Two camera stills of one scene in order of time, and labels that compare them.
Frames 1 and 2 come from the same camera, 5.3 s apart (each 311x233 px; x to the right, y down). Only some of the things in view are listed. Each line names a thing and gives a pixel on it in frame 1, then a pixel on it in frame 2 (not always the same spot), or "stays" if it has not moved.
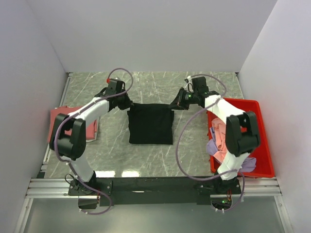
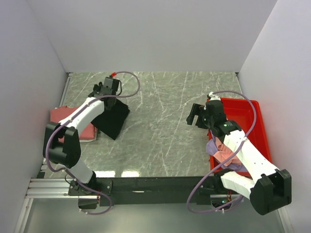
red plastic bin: (264, 165) stays
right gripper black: (179, 103) → (199, 110)
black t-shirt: (151, 123) → (110, 122)
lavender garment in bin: (250, 164) stays
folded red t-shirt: (91, 125) stays
